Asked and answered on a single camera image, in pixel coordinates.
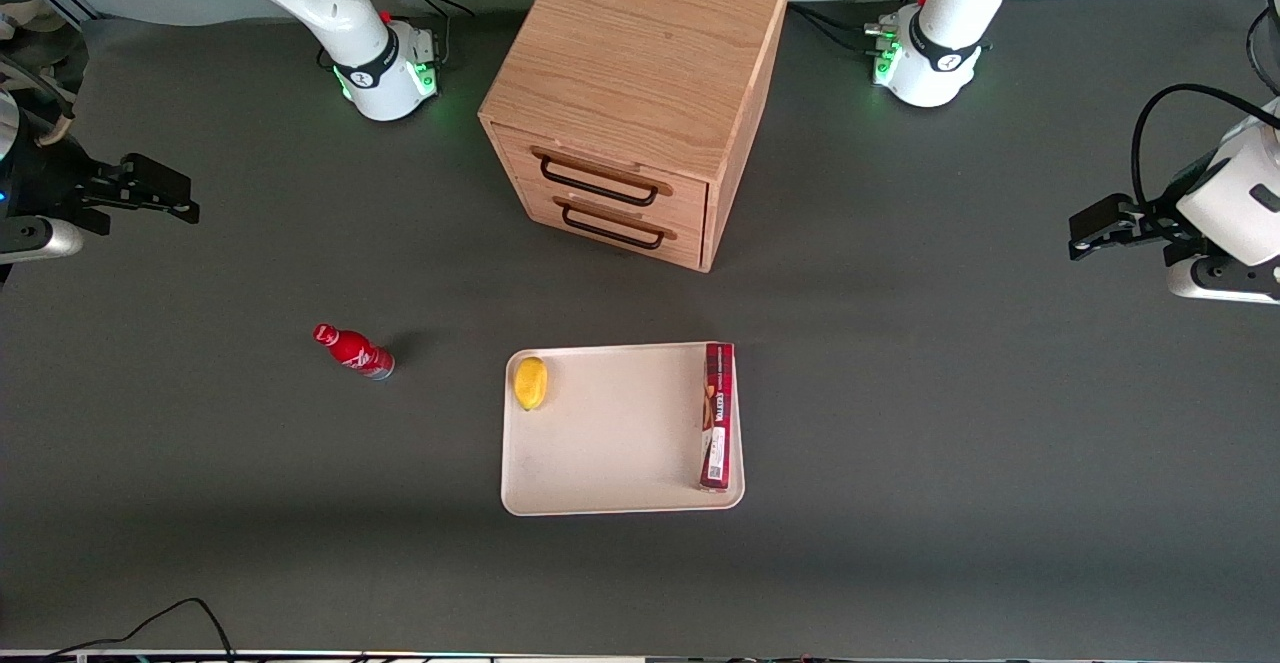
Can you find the red tartan cookie box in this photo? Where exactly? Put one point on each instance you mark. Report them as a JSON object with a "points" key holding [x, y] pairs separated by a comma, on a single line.
{"points": [[718, 413]]}

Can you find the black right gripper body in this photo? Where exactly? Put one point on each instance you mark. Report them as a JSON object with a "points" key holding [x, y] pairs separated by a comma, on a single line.
{"points": [[52, 186]]}

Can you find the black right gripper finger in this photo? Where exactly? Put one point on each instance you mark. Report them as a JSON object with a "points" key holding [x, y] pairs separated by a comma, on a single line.
{"points": [[160, 209], [158, 175]]}

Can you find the yellow lemon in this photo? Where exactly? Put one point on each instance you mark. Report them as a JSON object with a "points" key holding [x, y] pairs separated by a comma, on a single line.
{"points": [[530, 383]]}

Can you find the wooden drawer cabinet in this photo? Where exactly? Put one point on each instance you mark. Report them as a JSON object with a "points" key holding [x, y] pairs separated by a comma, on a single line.
{"points": [[640, 33]]}

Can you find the cream plastic tray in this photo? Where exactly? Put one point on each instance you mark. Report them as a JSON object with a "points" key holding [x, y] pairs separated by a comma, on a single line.
{"points": [[620, 433]]}

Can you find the red coke bottle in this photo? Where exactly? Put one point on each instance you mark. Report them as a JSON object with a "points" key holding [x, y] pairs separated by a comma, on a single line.
{"points": [[355, 351]]}

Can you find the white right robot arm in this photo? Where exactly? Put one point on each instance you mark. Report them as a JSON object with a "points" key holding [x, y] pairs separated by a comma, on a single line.
{"points": [[340, 3]]}

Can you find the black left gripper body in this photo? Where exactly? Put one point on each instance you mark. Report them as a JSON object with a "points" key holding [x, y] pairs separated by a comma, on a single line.
{"points": [[1157, 215]]}

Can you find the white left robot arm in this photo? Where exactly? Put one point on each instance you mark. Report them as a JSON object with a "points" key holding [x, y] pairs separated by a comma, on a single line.
{"points": [[950, 3]]}

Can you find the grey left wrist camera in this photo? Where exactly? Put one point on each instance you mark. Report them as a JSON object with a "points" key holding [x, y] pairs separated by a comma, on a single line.
{"points": [[1215, 283]]}

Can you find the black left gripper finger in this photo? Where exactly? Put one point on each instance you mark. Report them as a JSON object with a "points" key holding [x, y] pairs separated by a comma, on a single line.
{"points": [[1112, 208], [1095, 241]]}

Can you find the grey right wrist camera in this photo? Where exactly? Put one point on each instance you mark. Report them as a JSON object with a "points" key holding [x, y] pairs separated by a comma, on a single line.
{"points": [[40, 240]]}

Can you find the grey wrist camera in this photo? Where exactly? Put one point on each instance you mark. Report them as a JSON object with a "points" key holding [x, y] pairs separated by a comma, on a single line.
{"points": [[1215, 283], [40, 240]]}

